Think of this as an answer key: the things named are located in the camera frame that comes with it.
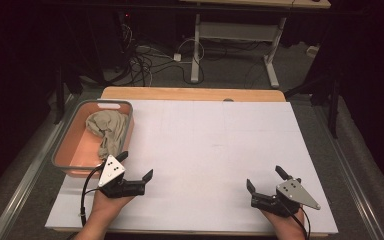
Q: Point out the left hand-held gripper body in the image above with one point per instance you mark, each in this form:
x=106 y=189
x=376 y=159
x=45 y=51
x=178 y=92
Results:
x=111 y=171

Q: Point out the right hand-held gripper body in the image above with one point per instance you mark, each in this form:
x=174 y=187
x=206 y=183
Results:
x=295 y=193

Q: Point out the beige garment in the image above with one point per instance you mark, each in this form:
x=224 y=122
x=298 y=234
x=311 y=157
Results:
x=110 y=130

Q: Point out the pink basket with grey rim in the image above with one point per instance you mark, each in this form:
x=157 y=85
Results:
x=76 y=148

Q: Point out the person's right hand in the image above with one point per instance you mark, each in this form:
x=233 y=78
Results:
x=285 y=222

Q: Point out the person's left hand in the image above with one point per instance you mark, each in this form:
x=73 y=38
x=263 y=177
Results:
x=108 y=204

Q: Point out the white table cover sheet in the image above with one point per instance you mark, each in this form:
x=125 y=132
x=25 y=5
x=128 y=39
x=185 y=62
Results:
x=206 y=146

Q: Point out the black stand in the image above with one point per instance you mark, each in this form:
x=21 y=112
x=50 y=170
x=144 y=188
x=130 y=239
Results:
x=59 y=100
x=333 y=110

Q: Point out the wooden table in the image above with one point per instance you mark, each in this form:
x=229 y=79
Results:
x=180 y=94

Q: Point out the grey table grommet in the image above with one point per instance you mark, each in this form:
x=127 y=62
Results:
x=228 y=99

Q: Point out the white power adapter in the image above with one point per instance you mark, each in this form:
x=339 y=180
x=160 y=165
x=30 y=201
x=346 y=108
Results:
x=177 y=57

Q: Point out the light wooden desk top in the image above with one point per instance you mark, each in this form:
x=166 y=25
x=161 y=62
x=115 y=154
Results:
x=256 y=3

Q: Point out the metal floor rail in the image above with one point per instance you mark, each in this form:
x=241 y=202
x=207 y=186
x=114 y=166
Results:
x=350 y=173
x=26 y=173

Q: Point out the white metal desk frame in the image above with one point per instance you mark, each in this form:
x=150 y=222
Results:
x=236 y=31

